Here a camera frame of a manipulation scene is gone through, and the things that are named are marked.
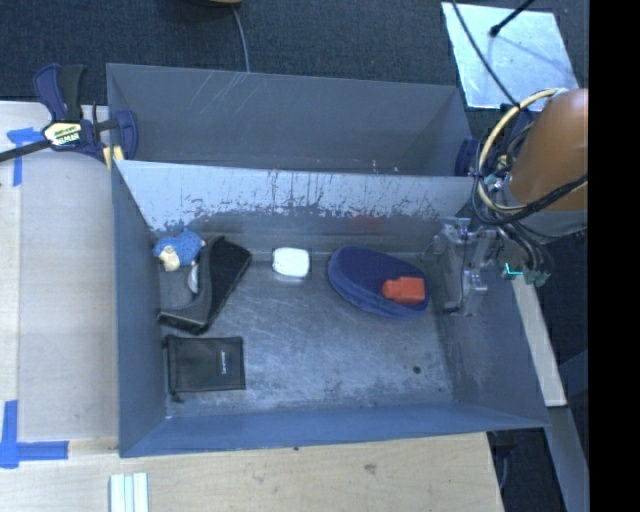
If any grey metal bin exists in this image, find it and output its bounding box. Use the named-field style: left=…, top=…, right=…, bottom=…
left=105, top=62, right=552, bottom=459

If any orange-red small block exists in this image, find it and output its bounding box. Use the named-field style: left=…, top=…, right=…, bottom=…
left=381, top=276, right=427, bottom=307

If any white rounded block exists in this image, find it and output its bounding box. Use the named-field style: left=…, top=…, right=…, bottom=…
left=271, top=246, right=311, bottom=278

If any blue toy animal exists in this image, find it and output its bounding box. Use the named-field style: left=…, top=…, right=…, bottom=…
left=151, top=228, right=207, bottom=273

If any black cloth pouch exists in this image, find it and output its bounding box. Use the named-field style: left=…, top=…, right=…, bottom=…
left=163, top=334, right=247, bottom=404

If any dark blue oval case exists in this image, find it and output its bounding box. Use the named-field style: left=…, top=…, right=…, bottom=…
left=327, top=244, right=432, bottom=322

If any pale wood flat board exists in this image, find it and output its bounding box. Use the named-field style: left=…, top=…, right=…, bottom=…
left=16, top=148, right=121, bottom=444

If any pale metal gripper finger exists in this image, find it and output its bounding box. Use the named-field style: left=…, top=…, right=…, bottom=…
left=431, top=216, right=474, bottom=257
left=443, top=269, right=490, bottom=319

